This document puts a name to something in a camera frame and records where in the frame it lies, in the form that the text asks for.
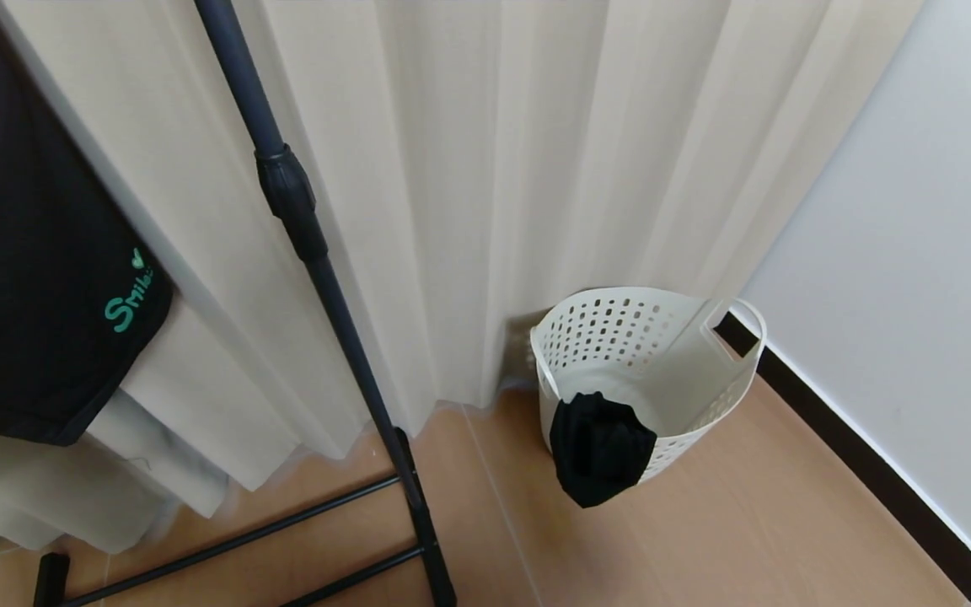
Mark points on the black garment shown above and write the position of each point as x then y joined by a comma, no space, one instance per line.
603,447

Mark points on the black shorts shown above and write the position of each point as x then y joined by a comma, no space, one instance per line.
30,253

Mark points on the black clothes rack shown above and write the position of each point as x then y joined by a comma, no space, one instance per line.
292,202

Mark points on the white laundry basket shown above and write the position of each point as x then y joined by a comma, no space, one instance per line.
705,371

